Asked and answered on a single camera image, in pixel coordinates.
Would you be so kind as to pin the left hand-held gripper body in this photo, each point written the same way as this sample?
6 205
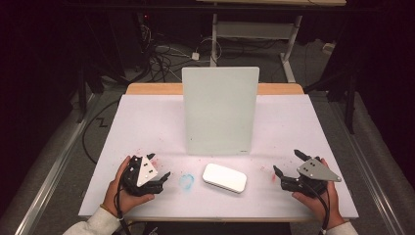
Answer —
145 173

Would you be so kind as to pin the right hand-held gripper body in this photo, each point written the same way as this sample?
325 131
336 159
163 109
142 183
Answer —
314 171

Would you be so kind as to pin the white whiteboard eraser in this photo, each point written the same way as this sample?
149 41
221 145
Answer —
224 178

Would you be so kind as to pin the white whiteboard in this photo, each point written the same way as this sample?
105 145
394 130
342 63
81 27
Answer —
220 111

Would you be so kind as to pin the person's left hand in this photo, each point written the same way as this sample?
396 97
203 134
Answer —
129 202

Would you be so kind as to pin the person's right hand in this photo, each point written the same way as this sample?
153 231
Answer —
321 205

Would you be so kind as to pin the white paper table sheet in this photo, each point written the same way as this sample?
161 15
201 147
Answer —
156 124

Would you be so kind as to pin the black stand leg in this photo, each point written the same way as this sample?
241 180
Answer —
349 98
81 94

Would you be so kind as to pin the white power adapter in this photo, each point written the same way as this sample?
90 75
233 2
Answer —
195 56

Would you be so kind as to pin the white power strip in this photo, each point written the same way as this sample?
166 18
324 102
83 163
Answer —
328 47

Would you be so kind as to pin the aluminium floor rail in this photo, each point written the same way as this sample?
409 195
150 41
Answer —
52 176
368 176

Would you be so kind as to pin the white metal desk frame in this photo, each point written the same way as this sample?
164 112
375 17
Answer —
254 30

